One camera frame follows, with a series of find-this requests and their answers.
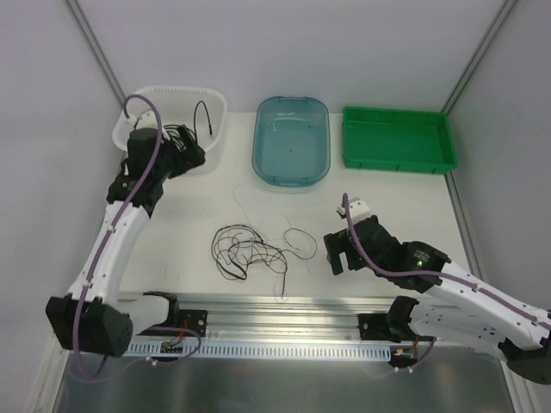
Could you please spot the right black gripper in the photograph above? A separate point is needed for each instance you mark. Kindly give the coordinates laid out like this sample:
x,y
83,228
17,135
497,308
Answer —
x,y
344,248

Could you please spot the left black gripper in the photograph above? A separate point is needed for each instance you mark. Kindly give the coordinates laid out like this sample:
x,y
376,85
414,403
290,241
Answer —
x,y
183,149

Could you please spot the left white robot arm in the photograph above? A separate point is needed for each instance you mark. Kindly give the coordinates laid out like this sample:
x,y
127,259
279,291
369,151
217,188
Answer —
x,y
88,318

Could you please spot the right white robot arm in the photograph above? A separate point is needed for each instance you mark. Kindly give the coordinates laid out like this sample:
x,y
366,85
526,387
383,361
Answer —
x,y
488,320

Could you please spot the white translucent plastic tub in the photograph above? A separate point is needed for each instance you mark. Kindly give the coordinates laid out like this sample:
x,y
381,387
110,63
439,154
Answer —
x,y
202,110

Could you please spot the blue translucent plastic container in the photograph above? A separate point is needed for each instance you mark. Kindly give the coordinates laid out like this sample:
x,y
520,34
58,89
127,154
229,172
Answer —
x,y
292,141

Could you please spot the green plastic tray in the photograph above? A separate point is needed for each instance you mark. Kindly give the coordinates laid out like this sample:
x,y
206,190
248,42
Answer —
x,y
397,140

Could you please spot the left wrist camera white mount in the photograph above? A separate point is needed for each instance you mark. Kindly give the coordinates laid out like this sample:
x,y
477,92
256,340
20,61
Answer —
x,y
146,119

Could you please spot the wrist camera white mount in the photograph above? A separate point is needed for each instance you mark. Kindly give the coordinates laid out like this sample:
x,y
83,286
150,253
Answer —
x,y
146,119
358,210

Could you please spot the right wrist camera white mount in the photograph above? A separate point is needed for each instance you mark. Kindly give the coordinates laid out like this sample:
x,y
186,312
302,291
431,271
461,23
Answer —
x,y
358,210

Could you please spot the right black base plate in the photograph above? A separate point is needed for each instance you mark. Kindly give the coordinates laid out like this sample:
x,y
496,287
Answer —
x,y
374,327

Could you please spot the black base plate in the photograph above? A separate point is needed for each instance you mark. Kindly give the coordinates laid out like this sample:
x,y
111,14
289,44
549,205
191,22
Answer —
x,y
374,327
195,320

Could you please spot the aluminium mounting rail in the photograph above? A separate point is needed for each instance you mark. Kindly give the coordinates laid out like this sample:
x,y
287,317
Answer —
x,y
292,319

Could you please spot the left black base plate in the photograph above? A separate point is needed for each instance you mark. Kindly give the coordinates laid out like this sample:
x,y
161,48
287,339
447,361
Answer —
x,y
195,320

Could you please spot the white slotted cable duct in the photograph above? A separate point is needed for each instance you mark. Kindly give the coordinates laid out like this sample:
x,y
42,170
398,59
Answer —
x,y
261,350

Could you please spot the aluminium corner post left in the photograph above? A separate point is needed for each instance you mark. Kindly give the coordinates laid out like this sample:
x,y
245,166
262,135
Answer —
x,y
88,34

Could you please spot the aluminium corner post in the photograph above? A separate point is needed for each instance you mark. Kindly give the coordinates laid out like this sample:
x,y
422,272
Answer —
x,y
88,34
501,17

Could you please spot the aluminium corner post right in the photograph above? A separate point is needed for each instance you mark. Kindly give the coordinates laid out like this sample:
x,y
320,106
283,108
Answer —
x,y
501,17

